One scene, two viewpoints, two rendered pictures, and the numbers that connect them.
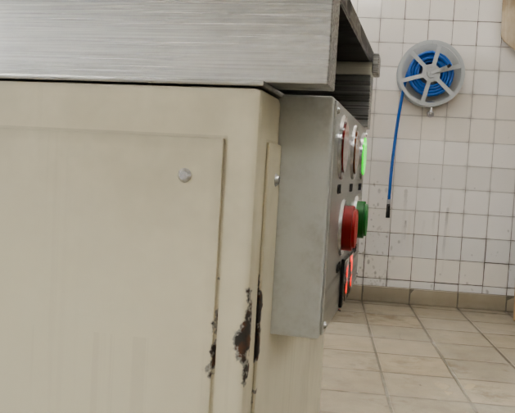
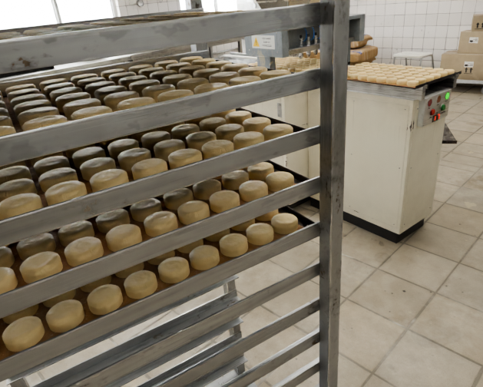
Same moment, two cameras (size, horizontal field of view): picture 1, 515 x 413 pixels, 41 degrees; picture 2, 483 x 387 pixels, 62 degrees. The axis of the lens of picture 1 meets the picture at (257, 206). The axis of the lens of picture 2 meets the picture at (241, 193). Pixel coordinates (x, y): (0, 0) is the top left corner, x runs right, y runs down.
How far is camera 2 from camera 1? 1.80 m
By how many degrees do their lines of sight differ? 46
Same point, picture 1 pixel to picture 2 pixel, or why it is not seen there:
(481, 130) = not seen: outside the picture
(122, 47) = (399, 94)
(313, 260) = (421, 117)
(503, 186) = not seen: outside the picture
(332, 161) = (425, 106)
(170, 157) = (404, 107)
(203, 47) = (408, 94)
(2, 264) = (385, 117)
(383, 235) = not seen: outside the picture
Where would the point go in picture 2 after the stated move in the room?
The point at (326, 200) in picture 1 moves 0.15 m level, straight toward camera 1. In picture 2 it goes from (424, 110) to (409, 119)
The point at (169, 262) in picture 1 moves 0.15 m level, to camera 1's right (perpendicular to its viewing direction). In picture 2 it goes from (403, 118) to (435, 121)
